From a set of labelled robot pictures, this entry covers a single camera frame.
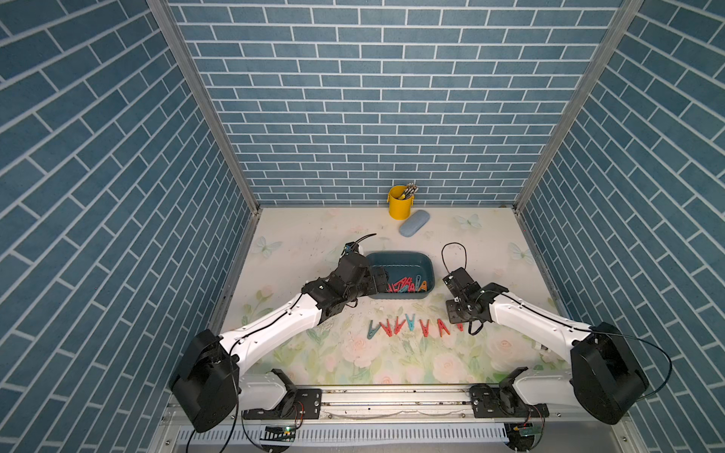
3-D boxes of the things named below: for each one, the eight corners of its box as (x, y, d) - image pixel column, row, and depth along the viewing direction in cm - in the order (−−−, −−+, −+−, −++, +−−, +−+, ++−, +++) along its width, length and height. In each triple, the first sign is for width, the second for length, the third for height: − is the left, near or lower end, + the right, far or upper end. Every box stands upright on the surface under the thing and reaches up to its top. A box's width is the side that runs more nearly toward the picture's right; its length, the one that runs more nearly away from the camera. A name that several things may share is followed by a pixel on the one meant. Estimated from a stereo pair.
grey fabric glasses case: (397, 232, 114) (397, 228, 113) (418, 210, 122) (419, 207, 121) (410, 239, 112) (411, 236, 110) (431, 217, 120) (432, 214, 118)
